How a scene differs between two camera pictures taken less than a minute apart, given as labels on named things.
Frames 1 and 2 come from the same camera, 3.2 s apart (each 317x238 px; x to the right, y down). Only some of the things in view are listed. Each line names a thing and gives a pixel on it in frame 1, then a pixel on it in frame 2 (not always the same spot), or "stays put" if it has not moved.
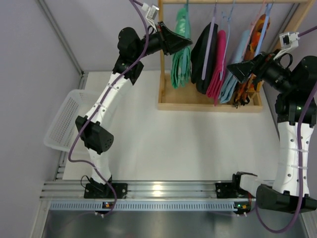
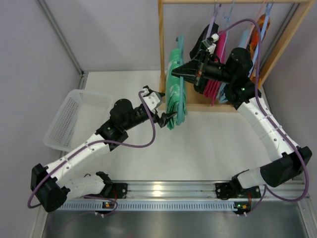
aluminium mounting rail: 61,190 stays put
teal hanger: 186,7 → 181,118
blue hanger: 263,29 stays put
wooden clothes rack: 171,99 stays put
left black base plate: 104,191 stays put
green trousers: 181,61 → 173,89
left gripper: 164,38 → 155,115
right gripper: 256,67 → 199,74
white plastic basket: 63,128 stays put
